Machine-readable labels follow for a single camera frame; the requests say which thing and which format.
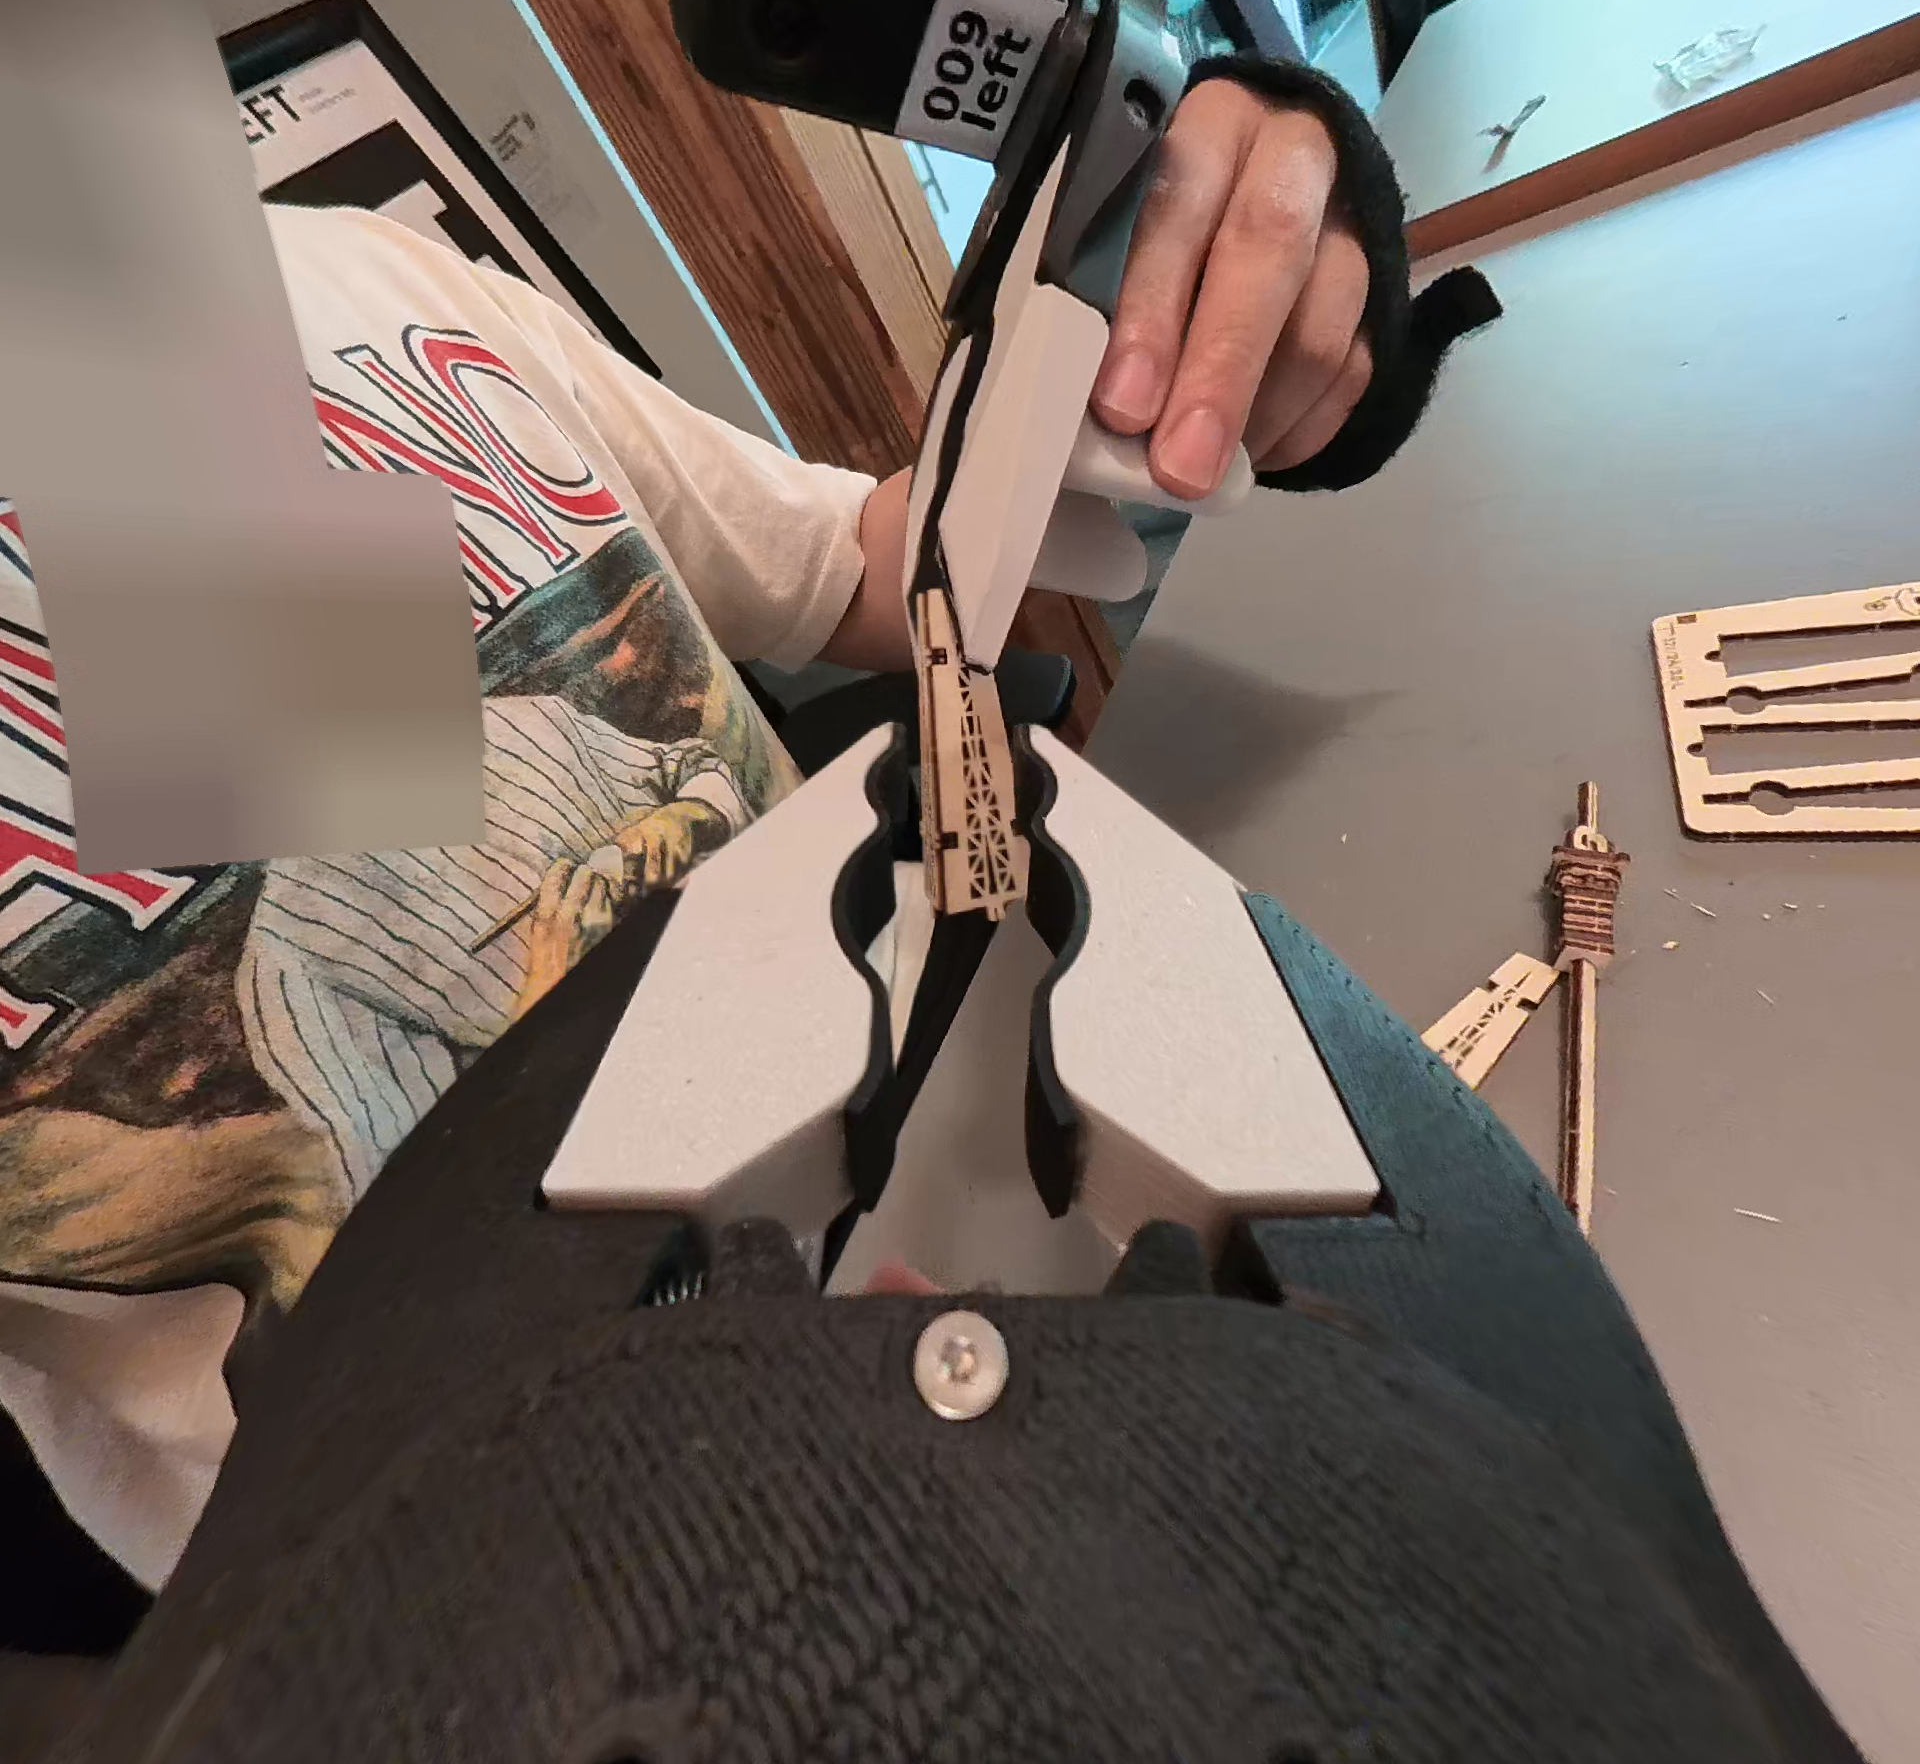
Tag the wooden lattice panel piece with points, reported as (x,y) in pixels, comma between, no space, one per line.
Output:
(974,804)

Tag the person's left forearm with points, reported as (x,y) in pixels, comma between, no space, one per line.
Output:
(886,565)

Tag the wooden pillar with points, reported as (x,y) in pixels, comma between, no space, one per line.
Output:
(721,174)

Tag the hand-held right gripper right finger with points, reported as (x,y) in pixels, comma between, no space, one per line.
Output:
(1200,1029)

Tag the wooden part sheet long slots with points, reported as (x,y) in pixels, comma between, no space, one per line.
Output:
(1695,683)

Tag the black framed wall poster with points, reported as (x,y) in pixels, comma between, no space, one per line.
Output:
(376,143)

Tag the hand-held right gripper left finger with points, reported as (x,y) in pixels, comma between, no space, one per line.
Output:
(721,1029)

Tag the wooden tower spire assembly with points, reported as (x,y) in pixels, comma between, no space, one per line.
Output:
(1583,894)

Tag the person's left hand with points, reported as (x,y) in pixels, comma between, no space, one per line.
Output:
(1245,265)

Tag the grey desk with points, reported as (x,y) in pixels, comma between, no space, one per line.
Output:
(1651,444)

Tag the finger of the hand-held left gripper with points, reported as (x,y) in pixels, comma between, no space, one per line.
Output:
(1020,444)
(922,534)

